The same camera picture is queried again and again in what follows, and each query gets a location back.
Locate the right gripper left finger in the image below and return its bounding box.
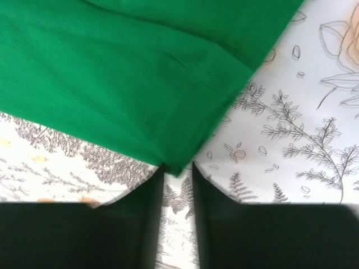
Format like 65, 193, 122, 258
1, 166, 164, 268

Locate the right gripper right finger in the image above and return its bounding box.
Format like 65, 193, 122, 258
192, 167, 358, 268

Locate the green t shirt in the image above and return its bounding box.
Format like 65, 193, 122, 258
1, 1, 302, 175

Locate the floral tablecloth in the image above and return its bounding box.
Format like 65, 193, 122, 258
1, 1, 358, 268

